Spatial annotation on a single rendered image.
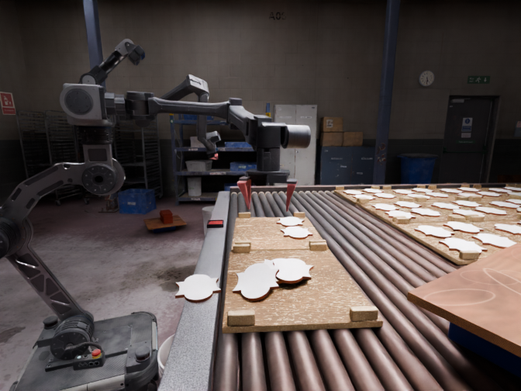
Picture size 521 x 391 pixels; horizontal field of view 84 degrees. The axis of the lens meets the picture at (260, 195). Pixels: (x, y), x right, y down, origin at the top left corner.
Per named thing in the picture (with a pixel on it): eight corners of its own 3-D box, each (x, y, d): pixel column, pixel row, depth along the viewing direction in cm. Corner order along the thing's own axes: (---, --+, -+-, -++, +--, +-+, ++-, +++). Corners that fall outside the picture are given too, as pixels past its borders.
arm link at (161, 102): (242, 123, 122) (243, 98, 119) (240, 128, 110) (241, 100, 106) (132, 116, 120) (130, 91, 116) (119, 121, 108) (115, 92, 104)
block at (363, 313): (351, 322, 63) (352, 310, 63) (348, 316, 65) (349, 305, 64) (377, 321, 63) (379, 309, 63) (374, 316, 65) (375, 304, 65)
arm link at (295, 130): (250, 147, 79) (252, 114, 76) (289, 147, 82) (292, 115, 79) (263, 159, 68) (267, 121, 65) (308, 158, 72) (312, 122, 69)
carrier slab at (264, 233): (231, 254, 103) (231, 249, 103) (236, 220, 143) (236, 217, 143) (329, 252, 105) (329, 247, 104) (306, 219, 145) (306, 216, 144)
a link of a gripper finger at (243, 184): (243, 205, 78) (243, 170, 76) (270, 206, 77) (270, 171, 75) (236, 212, 71) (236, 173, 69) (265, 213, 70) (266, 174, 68)
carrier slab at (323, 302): (222, 333, 62) (222, 326, 61) (229, 255, 102) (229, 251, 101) (382, 327, 64) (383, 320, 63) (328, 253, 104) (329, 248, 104)
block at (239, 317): (227, 326, 62) (226, 315, 61) (227, 321, 63) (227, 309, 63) (255, 326, 62) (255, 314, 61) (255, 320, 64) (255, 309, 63)
